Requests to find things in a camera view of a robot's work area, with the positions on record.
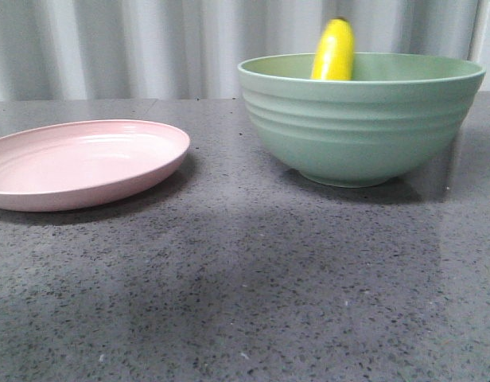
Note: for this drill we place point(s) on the yellow banana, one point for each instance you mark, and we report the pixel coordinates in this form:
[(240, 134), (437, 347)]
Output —
[(334, 56)]

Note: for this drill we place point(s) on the pink plate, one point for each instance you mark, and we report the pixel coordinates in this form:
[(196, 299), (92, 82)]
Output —
[(88, 163)]

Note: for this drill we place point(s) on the green bowl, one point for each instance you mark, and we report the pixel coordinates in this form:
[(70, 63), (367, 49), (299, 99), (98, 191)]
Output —
[(394, 114)]

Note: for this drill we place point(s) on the white curtain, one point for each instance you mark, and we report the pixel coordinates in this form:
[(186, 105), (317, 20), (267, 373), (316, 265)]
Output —
[(190, 49)]

